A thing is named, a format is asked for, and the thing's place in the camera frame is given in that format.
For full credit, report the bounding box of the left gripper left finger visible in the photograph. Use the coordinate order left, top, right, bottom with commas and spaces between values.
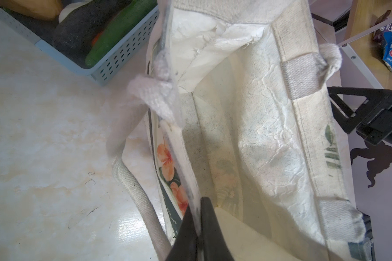
166, 206, 198, 261

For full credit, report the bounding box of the white wooden shelf rack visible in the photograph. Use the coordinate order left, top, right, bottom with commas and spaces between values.
309, 1, 392, 90

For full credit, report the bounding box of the white daikon radish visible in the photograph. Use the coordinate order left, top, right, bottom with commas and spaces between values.
58, 0, 91, 23

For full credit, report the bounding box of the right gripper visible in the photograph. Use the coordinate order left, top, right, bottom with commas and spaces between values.
327, 87, 392, 146

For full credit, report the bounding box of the dark purple eggplant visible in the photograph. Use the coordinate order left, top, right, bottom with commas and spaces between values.
52, 0, 131, 68

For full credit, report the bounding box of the blue plastic vegetable basket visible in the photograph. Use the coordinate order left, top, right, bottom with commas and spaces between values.
0, 1, 159, 85

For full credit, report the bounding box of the cream canvas grocery bag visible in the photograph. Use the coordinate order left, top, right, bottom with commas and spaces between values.
106, 1, 371, 261

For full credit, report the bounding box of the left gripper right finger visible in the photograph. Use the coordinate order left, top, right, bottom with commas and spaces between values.
201, 197, 234, 261

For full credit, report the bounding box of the green cucumber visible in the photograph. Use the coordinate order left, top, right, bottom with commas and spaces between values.
85, 0, 157, 67

